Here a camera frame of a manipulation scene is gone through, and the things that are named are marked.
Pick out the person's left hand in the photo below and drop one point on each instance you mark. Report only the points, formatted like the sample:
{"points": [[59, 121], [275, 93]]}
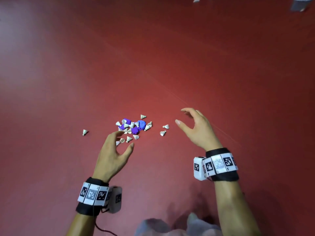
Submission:
{"points": [[108, 159]]}

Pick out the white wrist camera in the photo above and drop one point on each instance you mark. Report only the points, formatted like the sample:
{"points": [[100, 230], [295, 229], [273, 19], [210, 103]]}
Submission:
{"points": [[115, 199], [198, 168]]}

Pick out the white cup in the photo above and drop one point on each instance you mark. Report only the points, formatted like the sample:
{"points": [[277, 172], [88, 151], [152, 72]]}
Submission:
{"points": [[299, 4]]}

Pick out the black wristband with marker tiles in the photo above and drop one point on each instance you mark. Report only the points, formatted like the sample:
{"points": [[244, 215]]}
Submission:
{"points": [[92, 196], [221, 165]]}

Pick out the person's right forearm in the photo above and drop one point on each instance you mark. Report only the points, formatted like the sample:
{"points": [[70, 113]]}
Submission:
{"points": [[233, 211]]}

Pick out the white shuttlecocks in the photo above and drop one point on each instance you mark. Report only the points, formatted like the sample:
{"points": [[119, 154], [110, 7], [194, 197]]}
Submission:
{"points": [[163, 133]]}

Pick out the person's grey trousers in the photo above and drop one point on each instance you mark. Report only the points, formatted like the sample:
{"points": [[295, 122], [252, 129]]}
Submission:
{"points": [[152, 227]]}

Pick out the person's left forearm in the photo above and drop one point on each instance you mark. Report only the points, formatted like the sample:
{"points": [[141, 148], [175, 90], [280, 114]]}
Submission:
{"points": [[80, 226]]}

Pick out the purple cloth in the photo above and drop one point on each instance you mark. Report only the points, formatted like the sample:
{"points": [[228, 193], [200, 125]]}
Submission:
{"points": [[134, 130]]}

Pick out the person's pale shirt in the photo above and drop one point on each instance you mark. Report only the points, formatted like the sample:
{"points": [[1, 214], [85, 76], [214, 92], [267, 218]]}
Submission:
{"points": [[192, 233]]}

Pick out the blue cloth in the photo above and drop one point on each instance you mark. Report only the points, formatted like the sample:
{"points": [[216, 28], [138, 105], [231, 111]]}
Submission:
{"points": [[142, 124]]}

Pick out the person's right hand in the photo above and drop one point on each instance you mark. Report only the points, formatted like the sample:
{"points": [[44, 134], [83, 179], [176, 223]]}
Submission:
{"points": [[204, 135]]}

